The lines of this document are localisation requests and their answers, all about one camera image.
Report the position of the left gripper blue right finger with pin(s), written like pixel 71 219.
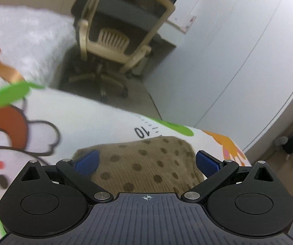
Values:
pixel 218 174

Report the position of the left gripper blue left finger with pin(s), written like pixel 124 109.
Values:
pixel 78 174

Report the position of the brown polka dot garment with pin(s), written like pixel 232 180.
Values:
pixel 155 165

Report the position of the white quilted mattress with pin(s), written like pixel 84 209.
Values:
pixel 36 42

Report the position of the beige mesh office chair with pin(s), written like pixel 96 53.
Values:
pixel 115 31

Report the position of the white paper calendar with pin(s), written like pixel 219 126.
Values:
pixel 182 18

